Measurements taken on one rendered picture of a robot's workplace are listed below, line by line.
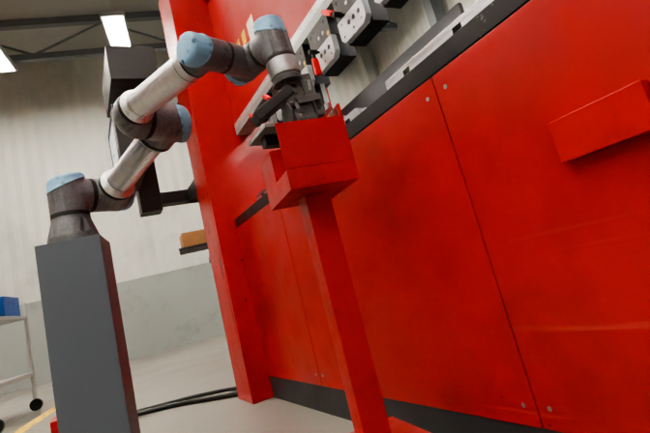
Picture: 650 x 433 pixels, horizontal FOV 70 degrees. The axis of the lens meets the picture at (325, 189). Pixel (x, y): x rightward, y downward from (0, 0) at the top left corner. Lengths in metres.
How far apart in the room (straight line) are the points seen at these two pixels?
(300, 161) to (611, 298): 0.61
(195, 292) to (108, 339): 7.18
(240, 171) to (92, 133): 7.14
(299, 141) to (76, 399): 1.00
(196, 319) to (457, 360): 7.74
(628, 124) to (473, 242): 0.39
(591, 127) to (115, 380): 1.37
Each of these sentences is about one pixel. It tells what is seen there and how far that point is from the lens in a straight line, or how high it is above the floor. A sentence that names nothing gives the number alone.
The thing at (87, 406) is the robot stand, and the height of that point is 0.29.
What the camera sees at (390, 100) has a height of 0.85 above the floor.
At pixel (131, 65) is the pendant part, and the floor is 1.83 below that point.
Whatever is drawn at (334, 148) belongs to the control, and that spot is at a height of 0.74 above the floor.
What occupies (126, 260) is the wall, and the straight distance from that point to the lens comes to 8.84.
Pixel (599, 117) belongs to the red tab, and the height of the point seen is 0.59.
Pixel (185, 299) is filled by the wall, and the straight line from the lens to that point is 8.72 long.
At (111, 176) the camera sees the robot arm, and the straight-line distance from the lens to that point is 1.68.
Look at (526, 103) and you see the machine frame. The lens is 0.90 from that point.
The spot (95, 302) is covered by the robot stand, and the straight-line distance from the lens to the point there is 1.58.
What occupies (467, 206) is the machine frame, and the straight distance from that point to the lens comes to 1.01.
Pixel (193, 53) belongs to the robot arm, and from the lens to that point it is 1.08.
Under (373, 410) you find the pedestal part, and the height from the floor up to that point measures 0.18.
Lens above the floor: 0.46
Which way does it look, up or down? 11 degrees up
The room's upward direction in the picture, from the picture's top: 14 degrees counter-clockwise
